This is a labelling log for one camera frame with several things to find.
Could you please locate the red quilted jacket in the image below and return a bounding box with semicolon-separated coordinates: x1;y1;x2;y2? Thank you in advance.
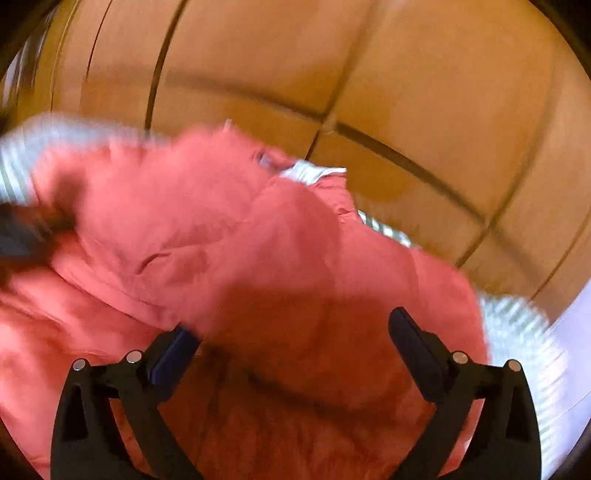
0;124;491;480

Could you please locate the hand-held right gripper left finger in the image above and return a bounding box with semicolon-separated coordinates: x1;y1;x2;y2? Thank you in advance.
51;324;205;480

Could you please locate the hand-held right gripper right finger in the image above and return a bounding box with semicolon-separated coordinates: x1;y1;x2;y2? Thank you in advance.
389;306;542;480

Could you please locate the wooden panelled headboard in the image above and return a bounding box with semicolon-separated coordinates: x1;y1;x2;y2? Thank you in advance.
0;0;591;324

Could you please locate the green checked bed sheet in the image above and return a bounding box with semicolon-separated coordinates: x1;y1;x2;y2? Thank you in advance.
0;112;574;476

